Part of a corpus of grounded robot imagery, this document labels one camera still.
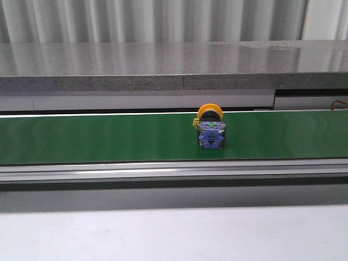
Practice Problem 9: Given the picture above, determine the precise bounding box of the green conveyor belt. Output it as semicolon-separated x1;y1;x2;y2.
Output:
1;110;347;165

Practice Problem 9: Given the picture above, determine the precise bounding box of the grey speckled stone slab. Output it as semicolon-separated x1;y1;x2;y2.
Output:
1;40;347;94

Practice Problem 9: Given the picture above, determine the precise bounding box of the white pleated curtain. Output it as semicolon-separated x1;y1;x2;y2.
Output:
1;1;347;43

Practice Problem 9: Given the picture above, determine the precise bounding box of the yellow push button switch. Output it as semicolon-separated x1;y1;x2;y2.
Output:
192;103;226;150

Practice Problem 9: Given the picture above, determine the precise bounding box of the grey conveyor back rail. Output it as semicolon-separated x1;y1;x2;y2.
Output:
1;89;347;111

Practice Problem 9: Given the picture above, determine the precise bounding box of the aluminium conveyor front rail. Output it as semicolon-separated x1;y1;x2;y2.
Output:
1;158;347;182

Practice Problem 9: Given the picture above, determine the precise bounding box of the red wire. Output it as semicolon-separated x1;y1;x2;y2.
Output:
331;100;348;111

